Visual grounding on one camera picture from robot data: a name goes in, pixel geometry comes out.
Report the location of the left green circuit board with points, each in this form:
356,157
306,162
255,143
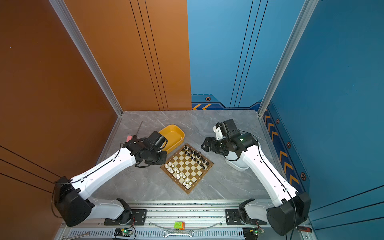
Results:
124,233

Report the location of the pink flat tool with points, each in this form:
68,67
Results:
129,138

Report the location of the orange green small block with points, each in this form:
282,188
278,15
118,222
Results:
179,226

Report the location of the aluminium rail frame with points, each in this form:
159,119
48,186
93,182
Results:
206,217

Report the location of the red handled ratchet wrench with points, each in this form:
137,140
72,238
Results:
304,229

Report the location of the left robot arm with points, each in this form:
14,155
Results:
73,197

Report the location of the white plastic tray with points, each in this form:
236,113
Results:
233,161

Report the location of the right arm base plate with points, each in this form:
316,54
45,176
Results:
239,217

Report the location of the wooden chess board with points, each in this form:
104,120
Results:
187,167

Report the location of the right green circuit board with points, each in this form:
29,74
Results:
252,233

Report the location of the yellow plastic tray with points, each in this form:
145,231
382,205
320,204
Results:
174,135

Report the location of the silver combination wrench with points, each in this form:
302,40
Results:
167,234

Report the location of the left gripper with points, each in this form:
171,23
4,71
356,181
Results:
164,160

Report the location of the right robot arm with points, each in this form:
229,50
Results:
287,208

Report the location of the yellow handled screwdriver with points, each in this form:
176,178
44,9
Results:
138,129

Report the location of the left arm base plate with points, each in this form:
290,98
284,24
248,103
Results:
137,217

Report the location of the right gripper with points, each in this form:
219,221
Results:
213,140

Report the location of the green circuit board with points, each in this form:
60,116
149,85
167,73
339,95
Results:
252,233
124,233

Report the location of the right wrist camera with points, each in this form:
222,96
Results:
218,131

